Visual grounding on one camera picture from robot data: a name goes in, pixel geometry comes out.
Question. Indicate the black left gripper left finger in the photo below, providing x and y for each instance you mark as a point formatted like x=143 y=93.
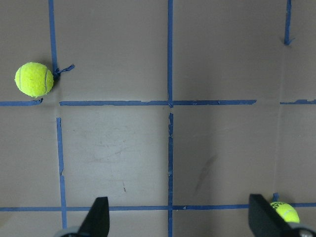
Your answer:
x=97 y=221

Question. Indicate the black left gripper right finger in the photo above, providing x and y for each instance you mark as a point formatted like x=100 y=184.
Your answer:
x=264 y=221

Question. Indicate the tennis ball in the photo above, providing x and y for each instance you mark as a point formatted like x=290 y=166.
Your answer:
x=34 y=79
x=285 y=211

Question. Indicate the tennis ball centre back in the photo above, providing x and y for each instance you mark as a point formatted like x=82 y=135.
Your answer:
x=285 y=211

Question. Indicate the tennis ball near front right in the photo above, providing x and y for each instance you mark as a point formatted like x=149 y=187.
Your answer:
x=34 y=79

